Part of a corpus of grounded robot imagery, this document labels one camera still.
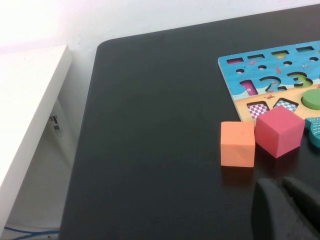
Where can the green circle piece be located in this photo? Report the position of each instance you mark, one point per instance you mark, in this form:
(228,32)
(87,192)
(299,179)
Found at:
(312,98)

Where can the orange foam cube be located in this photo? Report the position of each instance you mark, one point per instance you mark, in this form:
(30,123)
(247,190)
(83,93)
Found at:
(237,145)

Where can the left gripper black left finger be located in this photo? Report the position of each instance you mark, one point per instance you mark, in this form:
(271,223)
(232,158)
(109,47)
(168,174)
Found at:
(272,215)

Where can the blue wooden puzzle board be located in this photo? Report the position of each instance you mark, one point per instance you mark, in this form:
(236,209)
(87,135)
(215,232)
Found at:
(265,75)

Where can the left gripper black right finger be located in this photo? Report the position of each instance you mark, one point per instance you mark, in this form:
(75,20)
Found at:
(307,197)

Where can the crimson foam cube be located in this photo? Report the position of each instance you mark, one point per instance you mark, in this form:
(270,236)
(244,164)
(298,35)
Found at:
(277,130)

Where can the teal wooden fish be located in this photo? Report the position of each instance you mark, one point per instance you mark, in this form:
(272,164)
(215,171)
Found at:
(314,132)

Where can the black white label sticker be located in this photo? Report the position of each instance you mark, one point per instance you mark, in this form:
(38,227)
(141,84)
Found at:
(56,125)

